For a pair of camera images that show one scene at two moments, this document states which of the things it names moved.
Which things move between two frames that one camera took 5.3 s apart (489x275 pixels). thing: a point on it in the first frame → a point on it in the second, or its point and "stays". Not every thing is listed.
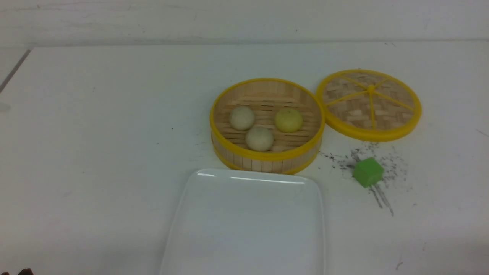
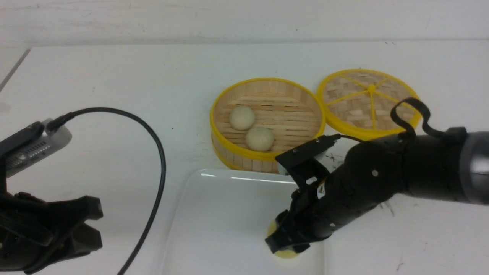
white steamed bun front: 259,139 stays
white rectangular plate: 245,222 stays
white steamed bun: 242,118 stays
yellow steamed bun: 289,120 → 283,253
